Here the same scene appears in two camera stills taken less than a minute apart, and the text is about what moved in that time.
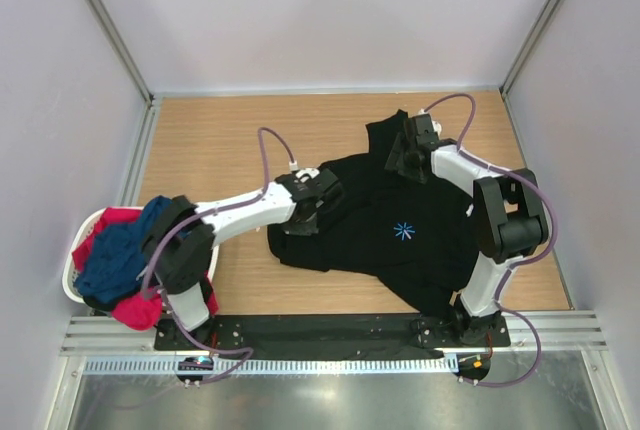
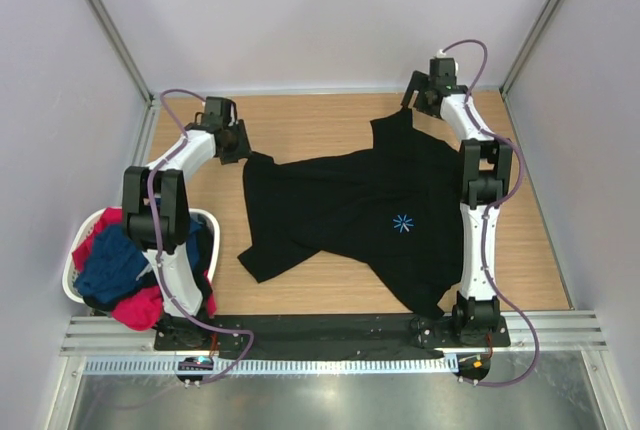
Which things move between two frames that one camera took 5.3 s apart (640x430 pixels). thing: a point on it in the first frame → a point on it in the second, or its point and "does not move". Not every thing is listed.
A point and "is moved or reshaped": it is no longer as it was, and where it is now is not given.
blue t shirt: (114, 258) does not move
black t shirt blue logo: (419, 236) is moved or reshaped
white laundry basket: (77, 233) does not move
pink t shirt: (143, 312) does not move
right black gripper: (395, 160) → (419, 81)
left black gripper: (307, 230) → (243, 149)
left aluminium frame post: (108, 26) does not move
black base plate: (282, 333) does not move
